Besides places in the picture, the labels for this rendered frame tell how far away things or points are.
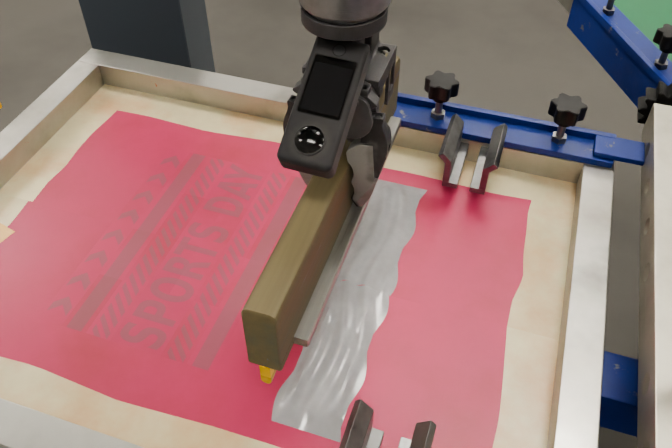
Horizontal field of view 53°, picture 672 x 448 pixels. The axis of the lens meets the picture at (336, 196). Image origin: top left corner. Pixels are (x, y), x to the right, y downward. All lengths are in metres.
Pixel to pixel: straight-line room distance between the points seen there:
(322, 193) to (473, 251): 0.27
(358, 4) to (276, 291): 0.23
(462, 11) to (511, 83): 0.58
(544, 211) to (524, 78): 1.99
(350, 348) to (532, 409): 0.19
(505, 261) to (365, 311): 0.18
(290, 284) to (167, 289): 0.28
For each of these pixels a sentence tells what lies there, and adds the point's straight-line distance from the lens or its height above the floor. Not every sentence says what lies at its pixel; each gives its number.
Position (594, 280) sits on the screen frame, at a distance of 0.78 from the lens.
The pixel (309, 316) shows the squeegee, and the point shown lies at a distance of 0.60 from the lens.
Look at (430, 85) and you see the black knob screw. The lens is 0.88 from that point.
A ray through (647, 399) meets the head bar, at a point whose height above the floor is 1.02.
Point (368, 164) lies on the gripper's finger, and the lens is 0.63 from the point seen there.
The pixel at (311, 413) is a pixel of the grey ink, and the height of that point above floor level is 0.96.
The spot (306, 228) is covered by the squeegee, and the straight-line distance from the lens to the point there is 0.57.
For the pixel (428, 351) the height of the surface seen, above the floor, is 0.95.
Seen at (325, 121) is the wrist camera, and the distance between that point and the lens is 0.53.
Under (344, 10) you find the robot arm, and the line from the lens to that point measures 0.53.
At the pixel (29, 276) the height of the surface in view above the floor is 0.95.
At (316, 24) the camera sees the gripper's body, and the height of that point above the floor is 1.29.
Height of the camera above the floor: 1.57
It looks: 45 degrees down
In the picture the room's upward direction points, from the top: straight up
